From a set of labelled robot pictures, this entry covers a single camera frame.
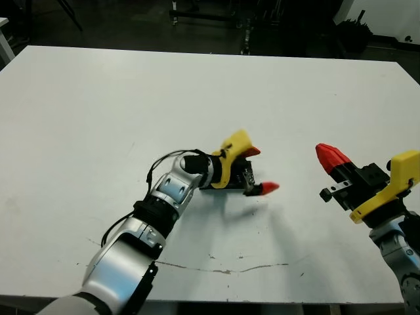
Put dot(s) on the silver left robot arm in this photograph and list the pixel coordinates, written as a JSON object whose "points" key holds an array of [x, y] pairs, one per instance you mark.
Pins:
{"points": [[131, 262]]}

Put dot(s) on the black tripod leg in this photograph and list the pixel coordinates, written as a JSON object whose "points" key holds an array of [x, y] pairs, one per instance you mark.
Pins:
{"points": [[70, 14]]}

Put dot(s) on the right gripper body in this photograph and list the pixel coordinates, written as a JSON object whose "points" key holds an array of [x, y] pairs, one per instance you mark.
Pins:
{"points": [[377, 193]]}

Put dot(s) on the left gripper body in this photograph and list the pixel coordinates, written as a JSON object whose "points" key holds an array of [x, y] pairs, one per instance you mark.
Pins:
{"points": [[234, 144]]}

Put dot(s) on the black folded equipment pile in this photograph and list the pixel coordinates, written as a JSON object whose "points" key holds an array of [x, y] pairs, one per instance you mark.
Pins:
{"points": [[354, 31]]}

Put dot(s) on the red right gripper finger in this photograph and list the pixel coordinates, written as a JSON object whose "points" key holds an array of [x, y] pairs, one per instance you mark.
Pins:
{"points": [[339, 157], [326, 160]]}

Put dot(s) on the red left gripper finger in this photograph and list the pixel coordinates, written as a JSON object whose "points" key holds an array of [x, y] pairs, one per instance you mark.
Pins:
{"points": [[253, 151], [267, 188]]}

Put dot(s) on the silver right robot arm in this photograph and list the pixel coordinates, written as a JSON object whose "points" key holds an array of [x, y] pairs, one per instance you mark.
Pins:
{"points": [[400, 249]]}

